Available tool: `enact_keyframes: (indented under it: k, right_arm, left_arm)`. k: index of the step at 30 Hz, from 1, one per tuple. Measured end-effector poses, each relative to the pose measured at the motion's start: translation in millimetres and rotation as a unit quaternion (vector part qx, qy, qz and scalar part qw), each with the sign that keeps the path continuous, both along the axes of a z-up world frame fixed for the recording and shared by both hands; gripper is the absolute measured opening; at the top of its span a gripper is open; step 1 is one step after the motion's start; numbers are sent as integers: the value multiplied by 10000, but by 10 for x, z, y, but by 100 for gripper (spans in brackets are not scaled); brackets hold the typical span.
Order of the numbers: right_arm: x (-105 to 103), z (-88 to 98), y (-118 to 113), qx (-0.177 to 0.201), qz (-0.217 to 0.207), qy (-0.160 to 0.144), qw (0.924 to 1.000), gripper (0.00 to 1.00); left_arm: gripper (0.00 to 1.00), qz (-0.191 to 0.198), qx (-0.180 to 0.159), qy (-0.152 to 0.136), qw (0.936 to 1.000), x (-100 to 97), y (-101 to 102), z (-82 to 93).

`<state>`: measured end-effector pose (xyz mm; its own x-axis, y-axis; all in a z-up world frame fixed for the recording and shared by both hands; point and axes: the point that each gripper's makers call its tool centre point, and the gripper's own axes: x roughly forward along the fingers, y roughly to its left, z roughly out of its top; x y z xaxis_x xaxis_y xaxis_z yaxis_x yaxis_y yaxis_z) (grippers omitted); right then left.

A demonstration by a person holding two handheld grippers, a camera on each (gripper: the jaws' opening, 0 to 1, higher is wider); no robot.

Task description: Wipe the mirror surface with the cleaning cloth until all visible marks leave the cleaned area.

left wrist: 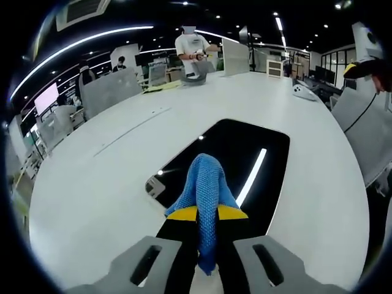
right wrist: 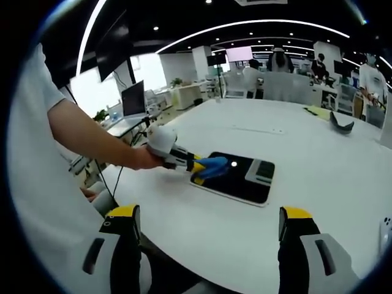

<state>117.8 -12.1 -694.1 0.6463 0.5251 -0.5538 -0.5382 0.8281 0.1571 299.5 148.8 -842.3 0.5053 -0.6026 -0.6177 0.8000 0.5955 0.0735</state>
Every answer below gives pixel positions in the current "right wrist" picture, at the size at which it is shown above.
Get blue cleaning cloth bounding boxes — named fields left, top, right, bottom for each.
left=195, top=156, right=230, bottom=180

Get black wall monitor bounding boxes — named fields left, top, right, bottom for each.
left=95, top=10, right=136, bottom=83

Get grey desk partition panel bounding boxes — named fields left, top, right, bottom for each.
left=262, top=72, right=314, bottom=102

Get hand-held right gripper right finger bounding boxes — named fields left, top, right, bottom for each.
left=277, top=206, right=361, bottom=294

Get ceiling air conditioner vent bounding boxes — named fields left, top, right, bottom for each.
left=234, top=0, right=288, bottom=6

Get black cable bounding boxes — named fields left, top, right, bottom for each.
left=94, top=131, right=148, bottom=203

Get open silver laptop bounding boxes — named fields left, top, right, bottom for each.
left=115, top=80, right=148, bottom=129

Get white device with round holes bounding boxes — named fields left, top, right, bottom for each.
left=379, top=216, right=392, bottom=255

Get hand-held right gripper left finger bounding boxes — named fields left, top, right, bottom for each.
left=69, top=204, right=142, bottom=294

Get person's white shirt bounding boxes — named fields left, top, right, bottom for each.
left=6, top=42, right=107, bottom=294

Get white office chair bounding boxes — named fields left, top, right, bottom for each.
left=222, top=72, right=249, bottom=99

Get person's left hand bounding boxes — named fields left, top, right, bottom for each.
left=131, top=146, right=167, bottom=171

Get pink display screen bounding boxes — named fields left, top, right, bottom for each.
left=225, top=46, right=254, bottom=62

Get yellow cloth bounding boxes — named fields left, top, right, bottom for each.
left=303, top=105, right=334, bottom=119

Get dark grey curved object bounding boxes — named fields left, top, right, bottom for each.
left=329, top=110, right=355, bottom=136

